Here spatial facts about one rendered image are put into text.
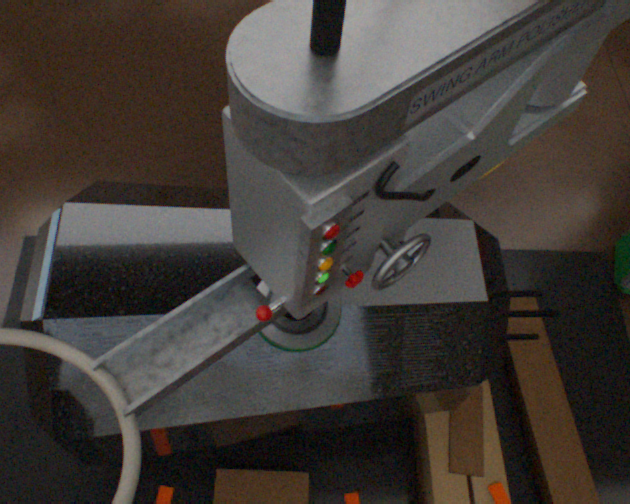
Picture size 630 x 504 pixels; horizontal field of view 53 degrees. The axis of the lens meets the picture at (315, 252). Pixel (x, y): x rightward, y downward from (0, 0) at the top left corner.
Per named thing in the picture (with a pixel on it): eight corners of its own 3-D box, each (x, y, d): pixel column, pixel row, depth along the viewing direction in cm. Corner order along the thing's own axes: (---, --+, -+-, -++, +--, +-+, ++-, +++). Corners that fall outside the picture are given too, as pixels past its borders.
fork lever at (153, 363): (352, 188, 148) (355, 175, 144) (408, 246, 142) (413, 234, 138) (84, 358, 122) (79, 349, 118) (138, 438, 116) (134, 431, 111)
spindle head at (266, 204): (359, 169, 146) (394, 12, 107) (425, 235, 139) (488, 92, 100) (231, 251, 134) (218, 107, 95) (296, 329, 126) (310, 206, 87)
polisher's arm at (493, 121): (501, 89, 167) (583, -88, 124) (568, 145, 159) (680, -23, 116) (280, 233, 141) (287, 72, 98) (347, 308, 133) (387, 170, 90)
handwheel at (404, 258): (393, 232, 136) (407, 192, 122) (425, 265, 132) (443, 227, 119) (340, 269, 130) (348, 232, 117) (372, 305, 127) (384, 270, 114)
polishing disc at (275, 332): (233, 306, 152) (233, 304, 151) (296, 252, 161) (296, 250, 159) (296, 367, 146) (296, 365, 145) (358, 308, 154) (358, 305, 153)
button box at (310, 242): (325, 276, 117) (342, 189, 93) (335, 287, 116) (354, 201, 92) (291, 300, 115) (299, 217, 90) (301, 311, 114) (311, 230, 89)
